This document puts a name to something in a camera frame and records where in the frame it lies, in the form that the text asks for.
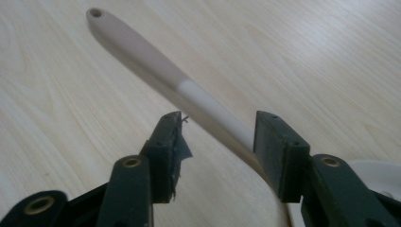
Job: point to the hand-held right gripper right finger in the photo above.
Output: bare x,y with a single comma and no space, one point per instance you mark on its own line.
283,164

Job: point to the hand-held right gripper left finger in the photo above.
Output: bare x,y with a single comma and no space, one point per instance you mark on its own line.
160,164

